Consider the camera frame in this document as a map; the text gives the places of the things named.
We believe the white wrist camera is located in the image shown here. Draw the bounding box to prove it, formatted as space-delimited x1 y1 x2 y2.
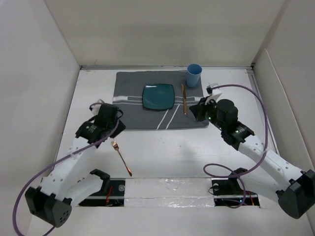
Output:
206 83 222 104
89 99 105 116

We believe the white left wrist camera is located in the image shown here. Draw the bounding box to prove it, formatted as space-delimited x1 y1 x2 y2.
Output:
89 99 105 116

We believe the copper fork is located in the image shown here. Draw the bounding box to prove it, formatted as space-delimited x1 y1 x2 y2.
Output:
111 139 132 177

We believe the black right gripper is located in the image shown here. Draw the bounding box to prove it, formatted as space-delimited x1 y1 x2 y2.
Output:
188 96 225 131

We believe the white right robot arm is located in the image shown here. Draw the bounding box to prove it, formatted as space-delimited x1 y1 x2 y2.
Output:
189 97 315 219

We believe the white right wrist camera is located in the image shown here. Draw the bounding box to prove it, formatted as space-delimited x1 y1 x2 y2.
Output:
206 83 222 104

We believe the teal square plate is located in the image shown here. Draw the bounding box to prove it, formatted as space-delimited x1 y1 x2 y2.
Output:
142 84 175 111

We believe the blue plastic cup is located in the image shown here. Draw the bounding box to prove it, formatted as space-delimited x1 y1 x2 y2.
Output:
186 64 202 88

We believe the grey striped placemat cloth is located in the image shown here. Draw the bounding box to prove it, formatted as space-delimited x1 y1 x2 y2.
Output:
113 70 209 130

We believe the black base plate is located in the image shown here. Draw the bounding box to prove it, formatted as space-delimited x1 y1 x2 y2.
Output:
208 178 260 208
79 178 126 207

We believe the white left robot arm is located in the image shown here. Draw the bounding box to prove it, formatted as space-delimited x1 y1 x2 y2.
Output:
25 102 126 228

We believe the copper knife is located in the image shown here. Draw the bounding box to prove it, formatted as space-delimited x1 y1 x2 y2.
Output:
181 84 187 115

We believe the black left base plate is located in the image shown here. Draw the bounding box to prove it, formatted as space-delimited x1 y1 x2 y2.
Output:
79 178 126 207

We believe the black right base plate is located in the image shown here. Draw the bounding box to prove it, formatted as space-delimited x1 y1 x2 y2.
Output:
208 178 260 208

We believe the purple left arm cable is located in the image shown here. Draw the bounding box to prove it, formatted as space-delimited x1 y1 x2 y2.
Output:
12 103 124 236

